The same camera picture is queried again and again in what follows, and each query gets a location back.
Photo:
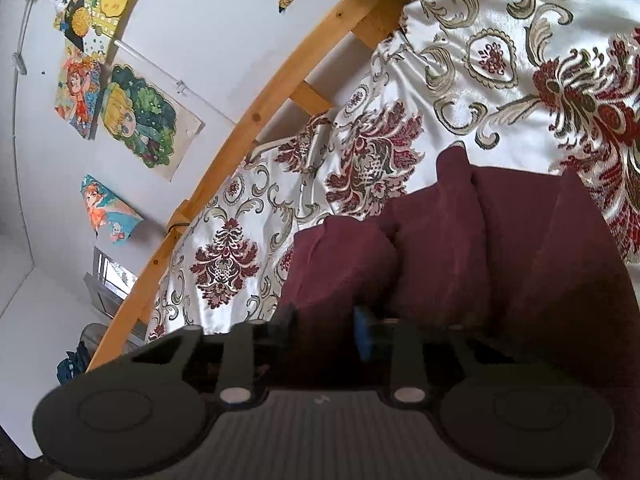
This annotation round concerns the maroon small garment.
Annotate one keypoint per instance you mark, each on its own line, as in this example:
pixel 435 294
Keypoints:
pixel 529 252

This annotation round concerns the green-haired girl wall drawing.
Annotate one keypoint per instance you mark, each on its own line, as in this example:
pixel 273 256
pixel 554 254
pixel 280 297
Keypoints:
pixel 152 125

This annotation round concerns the white floral satin bedspread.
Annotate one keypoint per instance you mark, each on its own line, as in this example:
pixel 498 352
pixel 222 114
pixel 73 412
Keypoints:
pixel 537 85

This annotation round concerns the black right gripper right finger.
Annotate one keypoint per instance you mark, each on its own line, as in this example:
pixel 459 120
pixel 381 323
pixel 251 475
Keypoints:
pixel 366 332

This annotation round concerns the blue orange wall drawing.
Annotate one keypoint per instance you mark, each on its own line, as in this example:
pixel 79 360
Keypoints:
pixel 104 208

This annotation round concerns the wooden bed frame rail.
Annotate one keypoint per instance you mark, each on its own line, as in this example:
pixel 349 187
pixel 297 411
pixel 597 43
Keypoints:
pixel 370 21

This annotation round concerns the yellow comic wall drawing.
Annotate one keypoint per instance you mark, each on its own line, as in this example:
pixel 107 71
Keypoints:
pixel 89 25

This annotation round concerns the window with metal frame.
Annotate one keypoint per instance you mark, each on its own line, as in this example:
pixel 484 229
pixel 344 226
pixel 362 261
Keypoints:
pixel 109 283

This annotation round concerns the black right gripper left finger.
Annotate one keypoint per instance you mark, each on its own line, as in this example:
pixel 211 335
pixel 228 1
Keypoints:
pixel 283 332

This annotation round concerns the orange-haired girl wall drawing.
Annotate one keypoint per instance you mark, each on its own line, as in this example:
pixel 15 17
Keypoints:
pixel 78 90

